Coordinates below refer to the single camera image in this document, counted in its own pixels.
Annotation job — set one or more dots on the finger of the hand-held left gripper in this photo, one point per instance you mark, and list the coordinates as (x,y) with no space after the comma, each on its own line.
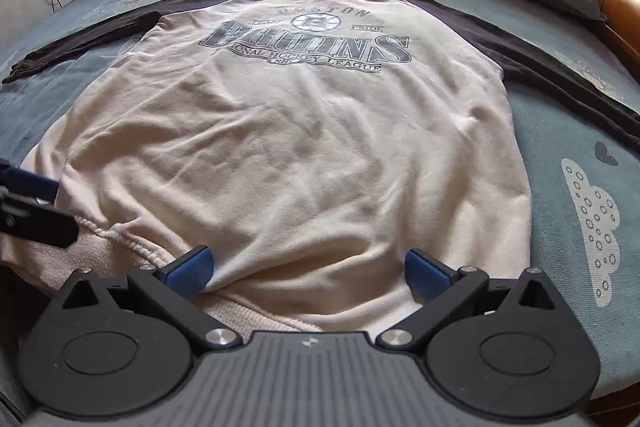
(30,184)
(45,224)

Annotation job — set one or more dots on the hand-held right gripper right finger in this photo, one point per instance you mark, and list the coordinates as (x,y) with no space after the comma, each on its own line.
(425,274)

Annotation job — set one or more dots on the bed with blue floral sheet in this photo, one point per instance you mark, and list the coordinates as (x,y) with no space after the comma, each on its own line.
(550,132)

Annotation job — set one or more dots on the beige sweatshirt with dark sleeves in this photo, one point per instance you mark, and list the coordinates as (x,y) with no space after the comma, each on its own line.
(300,147)

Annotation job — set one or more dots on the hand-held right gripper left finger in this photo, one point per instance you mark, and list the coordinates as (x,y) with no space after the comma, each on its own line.
(192,269)

